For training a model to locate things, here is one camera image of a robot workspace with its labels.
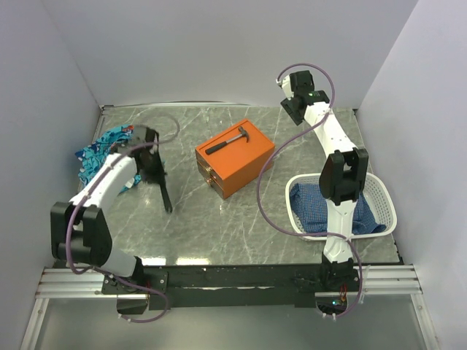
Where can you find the black handled hammer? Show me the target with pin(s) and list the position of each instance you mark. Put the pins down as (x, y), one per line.
(242, 134)

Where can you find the turquoise shark print cloth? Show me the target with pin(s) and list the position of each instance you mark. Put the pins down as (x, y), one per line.
(93, 157)

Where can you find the black base crossbar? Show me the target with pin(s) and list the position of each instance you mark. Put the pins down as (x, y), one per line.
(190, 286)

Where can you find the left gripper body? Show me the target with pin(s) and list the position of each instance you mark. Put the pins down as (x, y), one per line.
(155, 171)

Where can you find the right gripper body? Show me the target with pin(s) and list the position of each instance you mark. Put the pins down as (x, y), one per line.
(287, 104)

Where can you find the aluminium rail frame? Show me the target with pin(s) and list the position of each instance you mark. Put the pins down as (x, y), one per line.
(71, 312)

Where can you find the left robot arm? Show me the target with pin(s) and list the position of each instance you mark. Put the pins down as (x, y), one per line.
(122, 158)

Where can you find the orange drawer cabinet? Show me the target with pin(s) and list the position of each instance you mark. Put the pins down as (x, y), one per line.
(237, 164)

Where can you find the white plastic basket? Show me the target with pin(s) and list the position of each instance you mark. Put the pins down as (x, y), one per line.
(375, 192)

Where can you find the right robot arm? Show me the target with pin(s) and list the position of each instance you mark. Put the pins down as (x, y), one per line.
(342, 178)

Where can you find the black adjustable wrench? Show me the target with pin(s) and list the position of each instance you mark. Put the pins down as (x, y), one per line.
(165, 197)

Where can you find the blue checked cloth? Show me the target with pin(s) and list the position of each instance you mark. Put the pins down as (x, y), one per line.
(308, 204)

